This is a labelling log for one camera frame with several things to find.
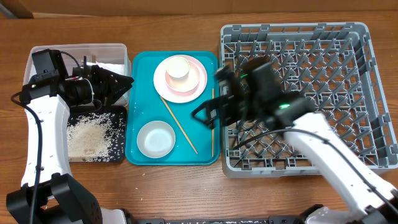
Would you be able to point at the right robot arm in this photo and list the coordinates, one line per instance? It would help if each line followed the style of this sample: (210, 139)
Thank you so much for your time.
(369, 198)

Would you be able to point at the wooden chopstick straight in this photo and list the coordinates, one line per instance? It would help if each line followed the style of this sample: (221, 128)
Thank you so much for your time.
(213, 131)

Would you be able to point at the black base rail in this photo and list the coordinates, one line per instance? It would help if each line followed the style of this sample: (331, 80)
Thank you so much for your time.
(267, 220)

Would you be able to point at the teal serving tray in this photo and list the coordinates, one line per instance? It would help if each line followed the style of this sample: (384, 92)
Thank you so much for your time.
(145, 106)

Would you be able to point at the white napkin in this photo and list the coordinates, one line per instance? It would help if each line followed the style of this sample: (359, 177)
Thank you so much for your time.
(116, 68)

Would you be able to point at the pink plate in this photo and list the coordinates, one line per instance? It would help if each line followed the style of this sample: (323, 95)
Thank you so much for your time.
(177, 97)

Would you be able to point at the wooden chopstick diagonal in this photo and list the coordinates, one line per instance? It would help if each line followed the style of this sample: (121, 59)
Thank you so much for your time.
(178, 124)

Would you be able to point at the grey dishwasher rack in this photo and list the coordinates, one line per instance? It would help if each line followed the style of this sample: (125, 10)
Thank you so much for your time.
(332, 64)

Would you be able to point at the clear plastic bin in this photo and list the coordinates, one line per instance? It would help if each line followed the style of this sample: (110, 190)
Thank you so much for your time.
(105, 53)

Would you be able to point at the black plastic tray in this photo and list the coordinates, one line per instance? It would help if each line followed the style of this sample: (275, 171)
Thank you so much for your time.
(118, 137)

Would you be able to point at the cream paper cup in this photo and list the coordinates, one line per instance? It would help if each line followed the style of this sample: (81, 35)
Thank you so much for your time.
(177, 67)

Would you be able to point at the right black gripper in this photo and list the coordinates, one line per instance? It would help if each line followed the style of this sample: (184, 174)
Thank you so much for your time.
(232, 116)

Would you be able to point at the pile of rice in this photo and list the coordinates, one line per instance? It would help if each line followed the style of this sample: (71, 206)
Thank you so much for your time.
(88, 140)

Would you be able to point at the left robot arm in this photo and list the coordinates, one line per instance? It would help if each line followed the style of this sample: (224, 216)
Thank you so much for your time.
(49, 193)

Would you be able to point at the white bowl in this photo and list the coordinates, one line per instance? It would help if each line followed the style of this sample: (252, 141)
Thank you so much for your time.
(156, 139)

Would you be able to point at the pink small bowl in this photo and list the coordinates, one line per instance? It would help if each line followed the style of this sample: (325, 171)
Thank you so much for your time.
(188, 83)

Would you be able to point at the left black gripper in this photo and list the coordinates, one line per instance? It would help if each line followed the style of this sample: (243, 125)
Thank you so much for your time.
(109, 86)

